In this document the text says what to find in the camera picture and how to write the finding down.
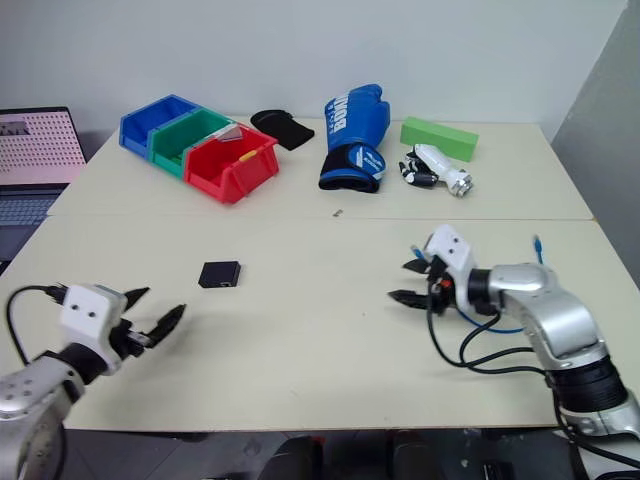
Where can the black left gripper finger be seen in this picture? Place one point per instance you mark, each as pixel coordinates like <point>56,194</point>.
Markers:
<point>167,325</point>
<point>135,299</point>

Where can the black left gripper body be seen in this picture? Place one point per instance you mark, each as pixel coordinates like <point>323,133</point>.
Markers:
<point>131,342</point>

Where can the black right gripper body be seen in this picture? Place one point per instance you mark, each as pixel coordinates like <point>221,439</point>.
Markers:
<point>441,292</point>

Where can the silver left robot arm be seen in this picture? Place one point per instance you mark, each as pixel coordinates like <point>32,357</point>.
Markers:
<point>30,395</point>

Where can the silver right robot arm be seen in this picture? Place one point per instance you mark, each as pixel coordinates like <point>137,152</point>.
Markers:
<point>565,310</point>

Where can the small black box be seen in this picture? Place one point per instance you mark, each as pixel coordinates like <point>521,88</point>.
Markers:
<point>219,274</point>

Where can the white robotic hand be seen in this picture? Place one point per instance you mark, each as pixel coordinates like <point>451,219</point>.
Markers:
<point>440,165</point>

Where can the green foam block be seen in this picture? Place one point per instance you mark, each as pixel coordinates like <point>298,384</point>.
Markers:
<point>437,137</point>

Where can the blue boxing glove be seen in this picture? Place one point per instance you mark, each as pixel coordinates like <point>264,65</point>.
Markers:
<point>357,125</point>

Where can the red plastic storage bin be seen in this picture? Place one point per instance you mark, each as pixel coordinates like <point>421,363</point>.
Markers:
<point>240,175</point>

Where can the blue plastic storage bin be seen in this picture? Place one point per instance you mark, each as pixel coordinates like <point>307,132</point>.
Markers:
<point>140,127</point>

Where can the green plastic storage bin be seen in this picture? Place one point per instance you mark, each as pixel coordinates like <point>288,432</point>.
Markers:
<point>187,132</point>

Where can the open laptop computer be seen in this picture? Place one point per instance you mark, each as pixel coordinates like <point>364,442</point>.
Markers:
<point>35,145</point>

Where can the yellow bin label clip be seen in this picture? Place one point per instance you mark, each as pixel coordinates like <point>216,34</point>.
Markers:
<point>249,154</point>

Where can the clear plastic bag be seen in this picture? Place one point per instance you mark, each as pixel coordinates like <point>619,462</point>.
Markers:
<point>231,134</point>

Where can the black fabric pouch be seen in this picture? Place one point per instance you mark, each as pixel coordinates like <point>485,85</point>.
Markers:
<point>282,127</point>

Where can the grey partition panel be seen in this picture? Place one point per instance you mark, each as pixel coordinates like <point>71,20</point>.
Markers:
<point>605,125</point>

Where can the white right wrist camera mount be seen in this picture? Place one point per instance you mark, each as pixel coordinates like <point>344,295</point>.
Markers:
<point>452,250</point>

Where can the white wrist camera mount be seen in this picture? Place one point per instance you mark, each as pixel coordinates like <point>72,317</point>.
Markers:
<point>87,320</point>
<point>452,250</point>

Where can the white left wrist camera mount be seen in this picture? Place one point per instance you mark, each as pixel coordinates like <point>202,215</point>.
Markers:
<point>87,320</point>

